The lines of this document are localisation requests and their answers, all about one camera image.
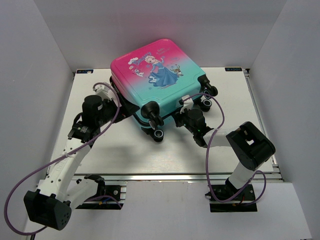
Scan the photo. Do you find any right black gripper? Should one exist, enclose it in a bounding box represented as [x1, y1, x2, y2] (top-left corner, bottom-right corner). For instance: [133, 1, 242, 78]
[172, 105, 197, 135]

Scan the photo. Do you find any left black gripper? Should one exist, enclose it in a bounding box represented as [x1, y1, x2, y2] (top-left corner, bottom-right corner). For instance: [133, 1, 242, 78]
[96, 92, 140, 127]

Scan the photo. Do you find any teal suitcase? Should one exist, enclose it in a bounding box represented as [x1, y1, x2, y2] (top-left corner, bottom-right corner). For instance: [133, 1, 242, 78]
[110, 38, 218, 142]

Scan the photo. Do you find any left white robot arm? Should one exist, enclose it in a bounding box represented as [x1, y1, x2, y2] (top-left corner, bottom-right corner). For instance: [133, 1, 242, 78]
[23, 95, 118, 231]

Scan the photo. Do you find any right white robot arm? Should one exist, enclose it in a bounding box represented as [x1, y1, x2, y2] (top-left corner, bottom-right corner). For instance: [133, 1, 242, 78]
[173, 109, 276, 200]

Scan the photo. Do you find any right blue table label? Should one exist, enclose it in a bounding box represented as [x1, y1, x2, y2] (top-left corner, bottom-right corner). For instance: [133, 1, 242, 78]
[224, 67, 243, 72]

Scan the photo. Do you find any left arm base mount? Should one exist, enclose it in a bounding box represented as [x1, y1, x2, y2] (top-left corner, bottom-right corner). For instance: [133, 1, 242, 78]
[76, 184, 127, 210]

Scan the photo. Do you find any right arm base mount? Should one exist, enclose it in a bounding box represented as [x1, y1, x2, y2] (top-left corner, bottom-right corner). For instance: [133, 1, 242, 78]
[204, 183, 258, 213]

